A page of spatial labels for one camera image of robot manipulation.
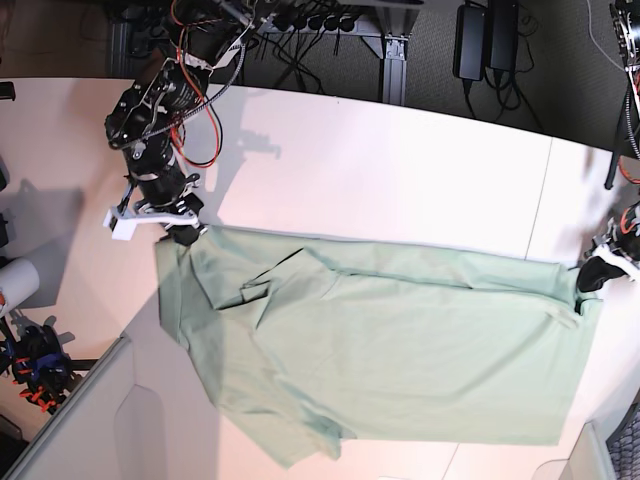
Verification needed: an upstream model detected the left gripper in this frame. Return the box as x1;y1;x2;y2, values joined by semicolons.
576;202;639;293

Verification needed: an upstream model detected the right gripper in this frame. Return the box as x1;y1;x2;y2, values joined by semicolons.
127;192;208;246

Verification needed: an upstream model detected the light green T-shirt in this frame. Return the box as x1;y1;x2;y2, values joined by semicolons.
155;227;603;468

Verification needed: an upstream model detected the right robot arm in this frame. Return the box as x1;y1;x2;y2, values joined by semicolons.
104;1;263;246

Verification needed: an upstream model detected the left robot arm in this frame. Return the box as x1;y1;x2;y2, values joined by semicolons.
577;1;639;292

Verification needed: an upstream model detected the white cylinder with sticker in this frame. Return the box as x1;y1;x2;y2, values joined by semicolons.
0;258;40;316

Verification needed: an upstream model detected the black mesh chair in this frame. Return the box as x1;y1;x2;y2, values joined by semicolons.
607;403;639;480

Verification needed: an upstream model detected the blue orange clamp pile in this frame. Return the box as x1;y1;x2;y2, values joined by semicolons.
1;317;72;415

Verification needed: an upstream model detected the black power strip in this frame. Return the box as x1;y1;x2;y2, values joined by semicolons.
271;11;361;33

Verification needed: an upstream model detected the black power adapter brick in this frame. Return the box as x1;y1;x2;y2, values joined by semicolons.
453;4;486;81

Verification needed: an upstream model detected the aluminium table leg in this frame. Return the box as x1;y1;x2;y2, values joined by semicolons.
381;35;408;106

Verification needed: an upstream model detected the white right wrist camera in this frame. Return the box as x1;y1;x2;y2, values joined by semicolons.
103;207;139;241

